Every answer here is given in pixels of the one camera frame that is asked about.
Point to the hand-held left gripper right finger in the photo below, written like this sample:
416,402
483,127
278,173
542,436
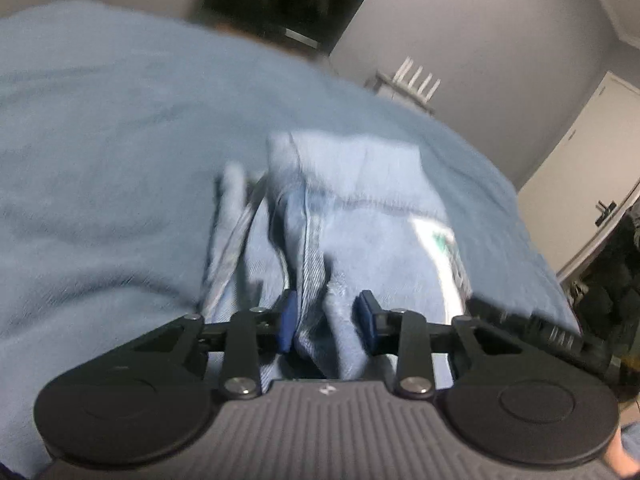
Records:
364,322

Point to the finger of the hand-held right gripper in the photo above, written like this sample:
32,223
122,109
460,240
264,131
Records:
492,312

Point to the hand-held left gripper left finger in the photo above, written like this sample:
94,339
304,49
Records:
288,321

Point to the light blue denim jeans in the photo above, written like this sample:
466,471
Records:
350,220

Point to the dark clutter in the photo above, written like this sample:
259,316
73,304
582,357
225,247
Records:
612,285

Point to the person's leg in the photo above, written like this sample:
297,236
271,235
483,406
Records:
627,455

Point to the white door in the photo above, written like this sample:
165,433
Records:
575,175

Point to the small grey shelf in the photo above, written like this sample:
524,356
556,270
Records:
400,92

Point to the blue bed blanket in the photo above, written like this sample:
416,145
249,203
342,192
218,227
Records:
115,150

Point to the white router with antennas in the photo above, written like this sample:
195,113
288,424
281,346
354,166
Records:
417,80

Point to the black wall television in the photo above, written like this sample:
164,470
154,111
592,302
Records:
285,0

